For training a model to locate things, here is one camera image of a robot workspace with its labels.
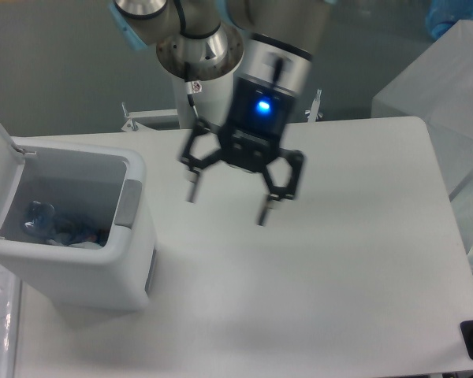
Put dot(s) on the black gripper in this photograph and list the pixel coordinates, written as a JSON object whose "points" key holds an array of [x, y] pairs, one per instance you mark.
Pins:
{"points": [[250, 139]]}

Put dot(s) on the white paper wrapper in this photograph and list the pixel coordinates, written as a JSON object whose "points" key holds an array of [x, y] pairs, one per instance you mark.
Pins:
{"points": [[78, 241]]}

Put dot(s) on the clear plastic water bottle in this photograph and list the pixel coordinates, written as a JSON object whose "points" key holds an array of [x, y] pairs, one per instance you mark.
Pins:
{"points": [[43, 220]]}

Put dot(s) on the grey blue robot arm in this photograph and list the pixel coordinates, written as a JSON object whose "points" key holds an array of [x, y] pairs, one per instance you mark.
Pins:
{"points": [[243, 65]]}

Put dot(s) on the white trash can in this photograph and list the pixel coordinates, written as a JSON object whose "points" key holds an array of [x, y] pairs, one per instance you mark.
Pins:
{"points": [[101, 182]]}

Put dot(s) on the translucent plastic box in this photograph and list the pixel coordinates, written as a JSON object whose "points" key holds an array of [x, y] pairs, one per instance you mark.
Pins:
{"points": [[438, 88]]}

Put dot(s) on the blue plastic bag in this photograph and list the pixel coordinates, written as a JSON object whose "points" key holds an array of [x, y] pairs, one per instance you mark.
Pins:
{"points": [[442, 15]]}

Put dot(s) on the paper sheet in plastic sleeve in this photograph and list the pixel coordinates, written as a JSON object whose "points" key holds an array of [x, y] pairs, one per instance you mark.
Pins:
{"points": [[9, 316]]}

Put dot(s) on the white pedestal base frame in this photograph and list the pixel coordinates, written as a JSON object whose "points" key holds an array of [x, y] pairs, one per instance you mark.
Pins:
{"points": [[168, 119]]}

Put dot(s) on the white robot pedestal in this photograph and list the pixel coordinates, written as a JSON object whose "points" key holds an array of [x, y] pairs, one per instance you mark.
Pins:
{"points": [[202, 73]]}

